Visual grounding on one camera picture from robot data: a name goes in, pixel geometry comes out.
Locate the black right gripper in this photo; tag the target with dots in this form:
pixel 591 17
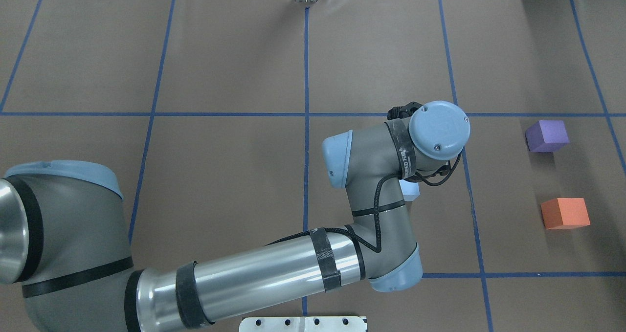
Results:
pixel 402 111

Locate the light blue foam block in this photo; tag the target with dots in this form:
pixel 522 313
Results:
pixel 410 190

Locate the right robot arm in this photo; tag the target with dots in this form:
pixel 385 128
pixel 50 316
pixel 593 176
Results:
pixel 232 214

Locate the purple foam block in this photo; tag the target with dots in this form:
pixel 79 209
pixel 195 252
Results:
pixel 546 136

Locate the orange foam block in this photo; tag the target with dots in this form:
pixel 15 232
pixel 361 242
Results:
pixel 564 213

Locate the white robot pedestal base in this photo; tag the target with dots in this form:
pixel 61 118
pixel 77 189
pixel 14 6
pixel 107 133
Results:
pixel 305 324

